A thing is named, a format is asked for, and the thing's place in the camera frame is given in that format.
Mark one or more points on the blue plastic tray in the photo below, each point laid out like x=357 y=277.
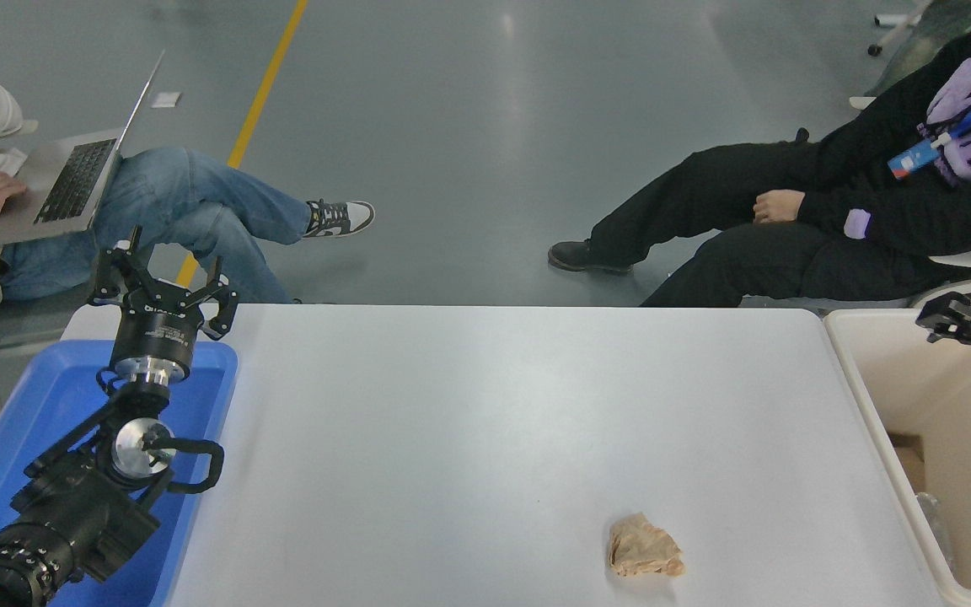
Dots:
x=56 y=396

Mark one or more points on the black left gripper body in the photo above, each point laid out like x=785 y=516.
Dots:
x=157 y=333

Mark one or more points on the grey chair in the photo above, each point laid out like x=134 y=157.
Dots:
x=22 y=320

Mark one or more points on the foil plate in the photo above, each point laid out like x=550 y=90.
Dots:
x=934 y=531

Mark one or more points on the blue id badge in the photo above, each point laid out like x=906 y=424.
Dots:
x=914 y=158

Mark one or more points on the silver laptop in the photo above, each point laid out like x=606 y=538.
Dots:
x=72 y=181

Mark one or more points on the crumpled tan paper ball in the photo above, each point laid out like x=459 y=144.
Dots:
x=644 y=550

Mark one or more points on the white paper scrap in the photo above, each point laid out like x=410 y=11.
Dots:
x=168 y=99

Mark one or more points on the large pale bin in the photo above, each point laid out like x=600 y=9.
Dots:
x=915 y=388

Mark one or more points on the white wheeled chair base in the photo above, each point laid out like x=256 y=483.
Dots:
x=894 y=25

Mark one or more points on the seated person with laptop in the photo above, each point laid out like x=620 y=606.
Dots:
x=165 y=194

